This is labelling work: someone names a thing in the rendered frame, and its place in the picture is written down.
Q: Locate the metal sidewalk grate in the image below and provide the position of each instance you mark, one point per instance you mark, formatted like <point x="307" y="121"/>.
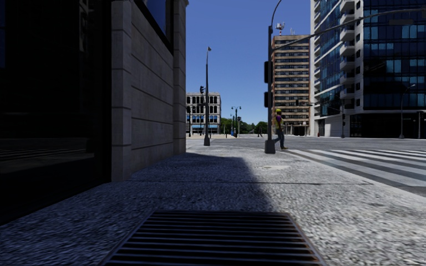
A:
<point x="213" y="239"/>

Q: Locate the pale stone building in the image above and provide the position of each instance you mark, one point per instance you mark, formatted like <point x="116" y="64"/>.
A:
<point x="213" y="109"/>

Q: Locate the grey street lamp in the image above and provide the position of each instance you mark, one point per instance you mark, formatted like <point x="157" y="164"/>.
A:
<point x="402" y="113"/>
<point x="236" y="119"/>
<point x="207" y="99"/>

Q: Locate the traffic light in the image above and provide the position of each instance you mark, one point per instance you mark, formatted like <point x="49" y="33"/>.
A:
<point x="343" y="121"/>
<point x="269" y="99"/>
<point x="201" y="99"/>

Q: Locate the trees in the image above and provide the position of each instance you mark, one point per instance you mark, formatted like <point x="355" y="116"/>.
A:
<point x="248" y="127"/>

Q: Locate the person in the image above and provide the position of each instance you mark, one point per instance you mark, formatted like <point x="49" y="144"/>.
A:
<point x="279" y="128"/>
<point x="259" y="131"/>

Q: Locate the grey stone building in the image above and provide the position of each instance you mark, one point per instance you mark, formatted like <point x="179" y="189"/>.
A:
<point x="146" y="86"/>

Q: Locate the tan concrete tower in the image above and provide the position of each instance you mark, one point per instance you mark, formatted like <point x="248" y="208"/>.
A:
<point x="291" y="76"/>

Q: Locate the glass tower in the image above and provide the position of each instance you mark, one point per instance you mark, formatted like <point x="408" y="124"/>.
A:
<point x="382" y="66"/>

